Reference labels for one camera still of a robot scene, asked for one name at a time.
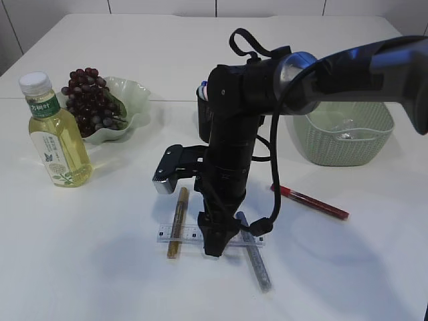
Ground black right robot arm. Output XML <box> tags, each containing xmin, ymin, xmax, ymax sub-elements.
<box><xmin>195</xmin><ymin>33</ymin><xmax>427</xmax><ymax>257</ymax></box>

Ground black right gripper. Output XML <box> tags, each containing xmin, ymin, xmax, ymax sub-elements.
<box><xmin>194</xmin><ymin>173</ymin><xmax>247</xmax><ymax>257</ymax></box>

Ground blue safety scissors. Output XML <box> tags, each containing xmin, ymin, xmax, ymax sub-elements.
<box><xmin>197</xmin><ymin>81</ymin><xmax>207</xmax><ymax>100</ymax></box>

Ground green plastic woven basket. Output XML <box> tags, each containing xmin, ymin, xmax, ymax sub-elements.
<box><xmin>284</xmin><ymin>102</ymin><xmax>395</xmax><ymax>167</ymax></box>

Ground clear plastic sheet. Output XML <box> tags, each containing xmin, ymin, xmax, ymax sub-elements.
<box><xmin>331</xmin><ymin>118</ymin><xmax>358</xmax><ymax>140</ymax></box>

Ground yellow tea drink bottle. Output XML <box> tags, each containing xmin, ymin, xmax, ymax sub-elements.
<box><xmin>19</xmin><ymin>72</ymin><xmax>93</xmax><ymax>187</ymax></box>

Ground black mesh pen holder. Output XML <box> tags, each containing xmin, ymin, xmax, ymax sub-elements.
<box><xmin>196</xmin><ymin>91</ymin><xmax>212</xmax><ymax>143</ymax></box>

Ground silver glitter pen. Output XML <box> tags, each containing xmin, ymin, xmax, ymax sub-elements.
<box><xmin>241</xmin><ymin>231</ymin><xmax>272</xmax><ymax>293</ymax></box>

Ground purple artificial grape bunch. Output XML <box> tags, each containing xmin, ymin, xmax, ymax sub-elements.
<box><xmin>61</xmin><ymin>68</ymin><xmax>129</xmax><ymax>138</ymax></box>

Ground pink purple safety scissors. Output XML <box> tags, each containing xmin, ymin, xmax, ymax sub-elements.
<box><xmin>203</xmin><ymin>84</ymin><xmax>209</xmax><ymax>101</ymax></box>

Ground green wavy glass plate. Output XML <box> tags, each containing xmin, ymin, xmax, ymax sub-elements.
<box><xmin>57</xmin><ymin>76</ymin><xmax>150</xmax><ymax>144</ymax></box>

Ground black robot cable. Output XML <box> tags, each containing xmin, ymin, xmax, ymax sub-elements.
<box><xmin>229</xmin><ymin>27</ymin><xmax>295</xmax><ymax>238</ymax></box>

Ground red marker pen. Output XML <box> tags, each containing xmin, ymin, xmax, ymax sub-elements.
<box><xmin>280</xmin><ymin>185</ymin><xmax>349</xmax><ymax>221</ymax></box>

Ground clear plastic ruler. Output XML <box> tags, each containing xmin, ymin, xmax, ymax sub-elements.
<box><xmin>156</xmin><ymin>224</ymin><xmax>265</xmax><ymax>247</ymax></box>

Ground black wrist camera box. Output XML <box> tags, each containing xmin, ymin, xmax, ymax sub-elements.
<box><xmin>152</xmin><ymin>144</ymin><xmax>207</xmax><ymax>195</ymax></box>

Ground gold glitter pen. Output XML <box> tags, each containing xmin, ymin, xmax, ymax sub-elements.
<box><xmin>167</xmin><ymin>187</ymin><xmax>189</xmax><ymax>259</ymax></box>

